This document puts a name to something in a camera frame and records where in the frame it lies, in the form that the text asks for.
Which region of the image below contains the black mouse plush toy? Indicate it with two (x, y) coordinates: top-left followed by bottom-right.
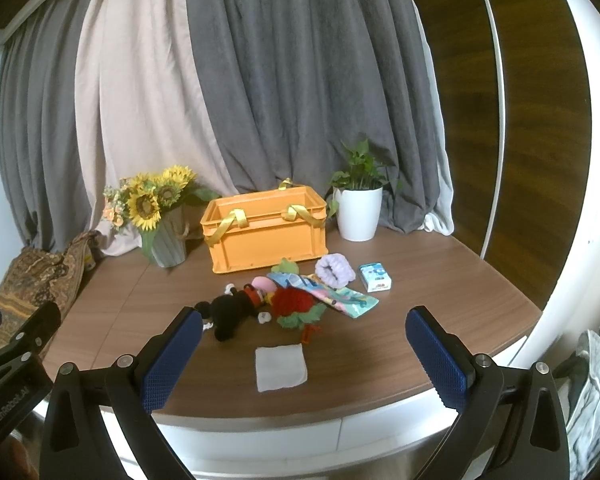
(194, 284), (266, 342)

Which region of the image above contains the pink plush toy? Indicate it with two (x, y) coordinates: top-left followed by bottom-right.
(251, 276), (278, 304)

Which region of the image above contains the orange plastic crate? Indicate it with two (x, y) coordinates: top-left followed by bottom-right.
(200, 180), (328, 274)

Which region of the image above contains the white folded cloth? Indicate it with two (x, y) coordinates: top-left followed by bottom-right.
(254, 344), (308, 392)

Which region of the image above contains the colourful printed cloth pouch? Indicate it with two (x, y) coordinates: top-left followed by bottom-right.
(268, 272), (379, 318)

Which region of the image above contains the green potted plant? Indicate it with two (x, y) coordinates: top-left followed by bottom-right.
(327, 138), (404, 219)

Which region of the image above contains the grey curtain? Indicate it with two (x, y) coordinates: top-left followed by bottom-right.
(0, 0), (454, 250)

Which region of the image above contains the blue tissue pack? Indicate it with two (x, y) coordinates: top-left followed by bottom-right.
(358, 262), (392, 294)

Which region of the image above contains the grey crumpled cloth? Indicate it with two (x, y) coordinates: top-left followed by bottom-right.
(553, 327), (600, 479)

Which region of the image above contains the patterned brown cushion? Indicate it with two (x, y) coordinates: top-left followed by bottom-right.
(0, 231), (100, 349)

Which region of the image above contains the beige curtain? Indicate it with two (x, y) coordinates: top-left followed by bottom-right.
(74, 0), (237, 256)

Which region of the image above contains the white plant pot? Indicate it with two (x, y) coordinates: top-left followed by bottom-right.
(334, 188), (382, 243)

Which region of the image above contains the green plush toy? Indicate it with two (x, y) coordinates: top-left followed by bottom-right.
(271, 258), (300, 274)

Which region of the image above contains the white floor lamp pole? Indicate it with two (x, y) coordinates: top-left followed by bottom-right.
(469, 0), (508, 260)

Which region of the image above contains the red fluffy plush toy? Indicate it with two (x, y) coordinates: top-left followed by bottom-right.
(268, 287), (326, 344)

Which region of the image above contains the sunflower bouquet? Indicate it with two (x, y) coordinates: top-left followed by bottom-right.
(102, 165), (221, 260)

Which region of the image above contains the purple fluffy scrunchie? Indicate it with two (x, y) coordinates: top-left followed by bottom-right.
(315, 254), (356, 289)

